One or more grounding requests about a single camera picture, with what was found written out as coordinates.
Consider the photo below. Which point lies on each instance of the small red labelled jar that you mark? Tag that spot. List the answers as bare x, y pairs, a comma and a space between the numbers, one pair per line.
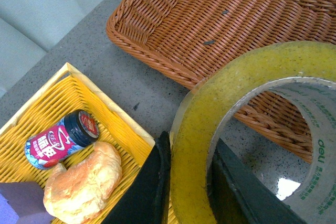
72, 133

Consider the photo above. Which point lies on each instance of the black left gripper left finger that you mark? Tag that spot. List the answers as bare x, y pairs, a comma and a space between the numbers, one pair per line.
147, 199

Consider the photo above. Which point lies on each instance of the brown wicker basket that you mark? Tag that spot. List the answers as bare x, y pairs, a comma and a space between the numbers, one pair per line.
189, 40

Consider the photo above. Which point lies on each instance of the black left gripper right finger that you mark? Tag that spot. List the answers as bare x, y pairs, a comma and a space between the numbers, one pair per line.
237, 196

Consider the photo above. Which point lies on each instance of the yellow packing tape roll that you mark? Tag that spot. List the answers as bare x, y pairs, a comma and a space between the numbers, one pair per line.
284, 91

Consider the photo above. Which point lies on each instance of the grey curtain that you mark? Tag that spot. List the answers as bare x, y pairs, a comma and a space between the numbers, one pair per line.
39, 36

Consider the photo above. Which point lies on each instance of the toy bread roll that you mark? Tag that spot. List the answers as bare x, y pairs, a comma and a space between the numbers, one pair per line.
79, 194

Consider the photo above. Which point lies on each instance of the yellow woven basket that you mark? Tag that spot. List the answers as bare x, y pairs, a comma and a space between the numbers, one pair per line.
66, 91

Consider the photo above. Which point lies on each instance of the purple foam block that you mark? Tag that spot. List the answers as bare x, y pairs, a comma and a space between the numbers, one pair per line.
22, 202

